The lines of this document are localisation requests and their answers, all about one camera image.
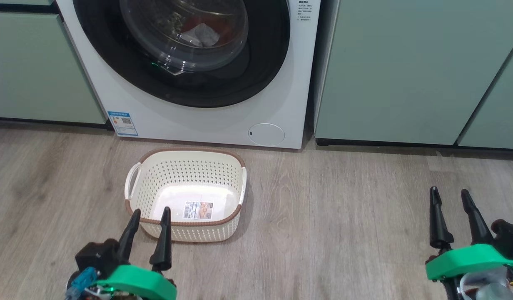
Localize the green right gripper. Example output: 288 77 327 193
425 186 513 281

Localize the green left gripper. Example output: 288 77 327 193
90 206 178 300

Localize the red garment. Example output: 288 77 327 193
179 15 236 38

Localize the pale green cabinet door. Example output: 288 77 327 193
457 33 513 150

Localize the white front-load washing machine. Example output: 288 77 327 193
56 0 338 150

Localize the washing machine drum opening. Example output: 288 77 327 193
123 0 249 46

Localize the paper label inside basket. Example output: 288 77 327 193
183 201 214 220

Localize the cream perforated laundry basket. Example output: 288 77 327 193
124 147 247 243

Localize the blue energy label sticker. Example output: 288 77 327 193
107 111 139 137

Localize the round white filter cover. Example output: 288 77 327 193
248 123 285 147

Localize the pale green cabinet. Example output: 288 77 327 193
0 0 108 125
314 0 513 146

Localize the small printed text sticker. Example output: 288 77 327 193
297 0 313 21

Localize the blue cable connector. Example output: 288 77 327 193
65 267 100 300

